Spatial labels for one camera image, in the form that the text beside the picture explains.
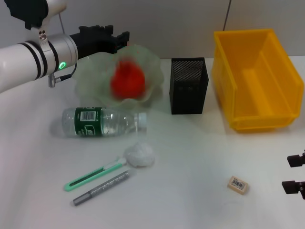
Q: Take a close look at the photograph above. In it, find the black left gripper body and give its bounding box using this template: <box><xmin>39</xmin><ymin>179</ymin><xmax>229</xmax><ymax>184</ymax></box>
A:
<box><xmin>69</xmin><ymin>24</ymin><xmax>117</xmax><ymax>60</ymax></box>

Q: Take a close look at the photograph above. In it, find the orange fruit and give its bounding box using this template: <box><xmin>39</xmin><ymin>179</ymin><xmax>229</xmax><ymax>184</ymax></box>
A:
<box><xmin>110</xmin><ymin>56</ymin><xmax>146</xmax><ymax>100</ymax></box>

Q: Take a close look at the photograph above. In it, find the beige eraser with barcode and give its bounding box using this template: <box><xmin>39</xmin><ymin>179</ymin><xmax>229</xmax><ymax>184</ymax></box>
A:
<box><xmin>227</xmin><ymin>176</ymin><xmax>250</xmax><ymax>195</ymax></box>

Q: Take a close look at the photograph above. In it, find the clear green-label water bottle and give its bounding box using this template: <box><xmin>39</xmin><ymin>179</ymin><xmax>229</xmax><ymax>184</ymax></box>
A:
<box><xmin>61</xmin><ymin>106</ymin><xmax>148</xmax><ymax>138</ymax></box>

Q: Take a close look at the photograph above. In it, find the white paper ball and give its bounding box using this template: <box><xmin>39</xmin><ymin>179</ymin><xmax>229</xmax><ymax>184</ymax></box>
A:
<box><xmin>123</xmin><ymin>142</ymin><xmax>156</xmax><ymax>169</ymax></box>

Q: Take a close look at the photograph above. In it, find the pale green glass fruit bowl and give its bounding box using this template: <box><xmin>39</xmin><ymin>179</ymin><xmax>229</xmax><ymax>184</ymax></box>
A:
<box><xmin>75</xmin><ymin>44</ymin><xmax>165</xmax><ymax>110</ymax></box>

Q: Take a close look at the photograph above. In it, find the black mesh pen holder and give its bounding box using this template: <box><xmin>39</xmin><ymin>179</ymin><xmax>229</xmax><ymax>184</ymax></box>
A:
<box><xmin>169</xmin><ymin>57</ymin><xmax>210</xmax><ymax>115</ymax></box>

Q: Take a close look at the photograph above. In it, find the silver marker pen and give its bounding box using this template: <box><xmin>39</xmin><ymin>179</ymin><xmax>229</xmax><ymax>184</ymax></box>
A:
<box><xmin>72</xmin><ymin>169</ymin><xmax>131</xmax><ymax>207</ymax></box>

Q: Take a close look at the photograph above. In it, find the yellow plastic bin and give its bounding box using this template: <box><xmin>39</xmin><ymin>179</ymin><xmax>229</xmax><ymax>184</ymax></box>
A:
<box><xmin>212</xmin><ymin>28</ymin><xmax>305</xmax><ymax>133</ymax></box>

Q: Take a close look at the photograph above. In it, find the left arm cable with plug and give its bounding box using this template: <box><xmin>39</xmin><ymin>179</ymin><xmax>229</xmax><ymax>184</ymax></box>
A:
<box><xmin>49</xmin><ymin>63</ymin><xmax>77</xmax><ymax>88</ymax></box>

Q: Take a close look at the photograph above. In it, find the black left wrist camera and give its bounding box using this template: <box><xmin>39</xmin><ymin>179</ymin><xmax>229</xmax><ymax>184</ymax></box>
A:
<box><xmin>4</xmin><ymin>0</ymin><xmax>68</xmax><ymax>31</ymax></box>

